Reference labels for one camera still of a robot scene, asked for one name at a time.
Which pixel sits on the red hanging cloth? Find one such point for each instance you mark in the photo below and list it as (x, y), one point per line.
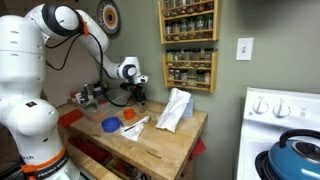
(198, 148)

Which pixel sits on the silver metal can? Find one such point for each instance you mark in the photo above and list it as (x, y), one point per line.
(88, 89)

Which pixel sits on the green item in bin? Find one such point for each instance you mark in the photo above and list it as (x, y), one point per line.
(89, 106)

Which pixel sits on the clear plastic storage bin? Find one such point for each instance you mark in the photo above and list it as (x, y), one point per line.
(96, 111)

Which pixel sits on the white stove knob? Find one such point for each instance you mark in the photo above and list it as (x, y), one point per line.
(281, 110)
(260, 106)

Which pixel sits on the white light switch plate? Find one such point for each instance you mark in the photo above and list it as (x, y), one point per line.
(244, 49)

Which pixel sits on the red mat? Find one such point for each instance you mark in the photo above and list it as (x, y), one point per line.
(70, 117)

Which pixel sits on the red and white container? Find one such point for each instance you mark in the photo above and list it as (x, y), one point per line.
(78, 97)

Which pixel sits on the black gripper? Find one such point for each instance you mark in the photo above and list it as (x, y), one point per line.
(137, 89)

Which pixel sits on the small grey rounded utensil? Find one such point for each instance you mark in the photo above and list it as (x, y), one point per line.
(149, 117)

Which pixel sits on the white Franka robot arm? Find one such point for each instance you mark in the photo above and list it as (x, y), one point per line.
(30, 120)

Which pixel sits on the black stove burner coil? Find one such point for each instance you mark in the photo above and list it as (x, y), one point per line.
(261, 165)

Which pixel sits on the wooden butcher block cart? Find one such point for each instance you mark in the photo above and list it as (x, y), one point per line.
(160, 146)

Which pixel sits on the blue plastic cup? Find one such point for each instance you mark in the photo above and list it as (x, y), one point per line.
(111, 125)

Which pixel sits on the light blue box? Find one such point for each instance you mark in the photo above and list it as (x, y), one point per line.
(188, 108)

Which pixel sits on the white kitchen stove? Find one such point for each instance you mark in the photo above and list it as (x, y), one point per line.
(260, 140)

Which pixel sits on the wooden spice rack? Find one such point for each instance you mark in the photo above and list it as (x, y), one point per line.
(188, 40)
(188, 87)

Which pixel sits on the red items under cart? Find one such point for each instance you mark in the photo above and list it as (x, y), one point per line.
(90, 150)

